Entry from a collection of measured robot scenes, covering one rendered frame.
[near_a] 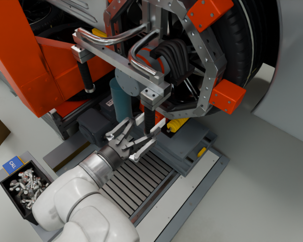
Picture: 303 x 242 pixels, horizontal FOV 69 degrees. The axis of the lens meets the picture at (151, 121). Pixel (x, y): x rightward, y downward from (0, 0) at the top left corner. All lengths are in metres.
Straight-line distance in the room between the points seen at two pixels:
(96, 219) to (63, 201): 0.11
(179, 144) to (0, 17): 1.06
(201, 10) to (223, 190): 1.17
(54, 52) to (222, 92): 0.77
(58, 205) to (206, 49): 0.58
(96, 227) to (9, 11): 0.79
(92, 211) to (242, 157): 1.35
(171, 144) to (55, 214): 0.94
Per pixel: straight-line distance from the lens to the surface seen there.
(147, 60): 0.82
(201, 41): 0.71
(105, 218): 0.51
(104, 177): 0.62
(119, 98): 1.01
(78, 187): 0.58
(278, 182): 1.73
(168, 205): 1.39
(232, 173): 1.64
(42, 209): 0.61
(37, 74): 1.13
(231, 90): 0.79
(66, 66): 1.21
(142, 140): 0.67
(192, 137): 1.44
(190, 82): 0.98
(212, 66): 0.72
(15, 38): 1.04
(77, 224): 0.50
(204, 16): 0.68
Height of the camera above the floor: 1.41
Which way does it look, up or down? 52 degrees down
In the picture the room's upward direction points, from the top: straight up
